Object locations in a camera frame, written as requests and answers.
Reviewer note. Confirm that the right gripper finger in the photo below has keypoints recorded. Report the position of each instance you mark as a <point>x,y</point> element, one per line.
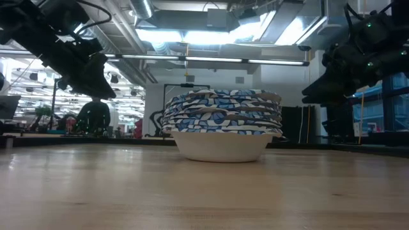
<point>326,86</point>
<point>326,99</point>

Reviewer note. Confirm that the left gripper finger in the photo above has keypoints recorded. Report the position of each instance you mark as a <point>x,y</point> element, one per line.
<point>96,80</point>

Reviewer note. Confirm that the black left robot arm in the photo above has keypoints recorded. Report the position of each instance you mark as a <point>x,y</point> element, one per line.
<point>28,25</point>

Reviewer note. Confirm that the black background robot arm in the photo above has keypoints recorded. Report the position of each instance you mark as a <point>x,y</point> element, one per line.
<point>152,119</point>

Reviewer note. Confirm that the black cabinet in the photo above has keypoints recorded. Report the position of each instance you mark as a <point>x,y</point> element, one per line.
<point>338,124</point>

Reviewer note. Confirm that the person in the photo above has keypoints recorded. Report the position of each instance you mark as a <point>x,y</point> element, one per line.
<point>94,118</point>

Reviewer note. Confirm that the green potted plant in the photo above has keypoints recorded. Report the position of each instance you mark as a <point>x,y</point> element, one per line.
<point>42,111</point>

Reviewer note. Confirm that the red background object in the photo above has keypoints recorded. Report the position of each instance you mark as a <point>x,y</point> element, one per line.
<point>139,127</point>

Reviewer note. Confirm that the dark monitor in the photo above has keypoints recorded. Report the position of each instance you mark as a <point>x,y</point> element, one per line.
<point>8,107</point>

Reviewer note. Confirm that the long ceiling light tube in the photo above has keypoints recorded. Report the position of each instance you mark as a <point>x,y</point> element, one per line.
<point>207,59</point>

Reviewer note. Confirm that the silver ventilation duct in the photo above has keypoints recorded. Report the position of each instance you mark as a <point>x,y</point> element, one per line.
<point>142,8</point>

